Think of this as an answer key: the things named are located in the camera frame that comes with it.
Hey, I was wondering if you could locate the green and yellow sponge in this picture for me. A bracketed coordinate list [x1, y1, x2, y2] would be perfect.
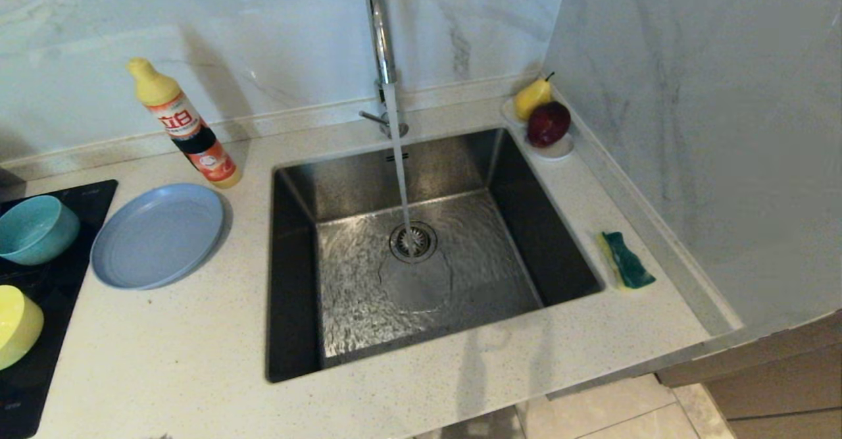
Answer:
[597, 231, 657, 292]

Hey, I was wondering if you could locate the yellow dish soap bottle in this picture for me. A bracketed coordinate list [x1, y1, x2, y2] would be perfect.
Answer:
[127, 57, 243, 188]

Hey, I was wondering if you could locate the grey-blue plate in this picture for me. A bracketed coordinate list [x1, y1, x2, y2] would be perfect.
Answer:
[90, 183, 226, 290]

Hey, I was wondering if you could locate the teal bowl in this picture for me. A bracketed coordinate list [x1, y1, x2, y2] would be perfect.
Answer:
[0, 194, 81, 267]

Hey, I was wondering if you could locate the yellow bowl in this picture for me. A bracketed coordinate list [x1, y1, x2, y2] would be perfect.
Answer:
[0, 284, 45, 371]

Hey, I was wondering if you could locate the metal sink drain strainer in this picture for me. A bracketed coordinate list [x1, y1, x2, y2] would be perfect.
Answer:
[389, 221, 439, 264]

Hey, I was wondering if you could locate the stainless steel sink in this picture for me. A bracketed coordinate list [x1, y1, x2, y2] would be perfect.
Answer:
[266, 126, 605, 384]

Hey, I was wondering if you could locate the running water stream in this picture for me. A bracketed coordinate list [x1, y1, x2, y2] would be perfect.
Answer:
[384, 82, 416, 255]

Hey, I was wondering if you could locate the dark red apple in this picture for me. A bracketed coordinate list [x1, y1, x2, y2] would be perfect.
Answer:
[526, 101, 572, 148]

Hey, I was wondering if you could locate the yellow pear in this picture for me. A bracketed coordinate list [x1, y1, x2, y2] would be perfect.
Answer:
[514, 72, 557, 122]

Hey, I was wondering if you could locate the chrome kitchen faucet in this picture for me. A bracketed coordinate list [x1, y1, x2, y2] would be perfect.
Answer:
[360, 0, 410, 139]

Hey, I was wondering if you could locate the black induction cooktop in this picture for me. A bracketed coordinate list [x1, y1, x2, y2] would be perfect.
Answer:
[0, 179, 118, 439]

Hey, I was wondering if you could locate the light wood cabinet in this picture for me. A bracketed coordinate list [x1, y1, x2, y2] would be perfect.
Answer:
[656, 317, 842, 439]

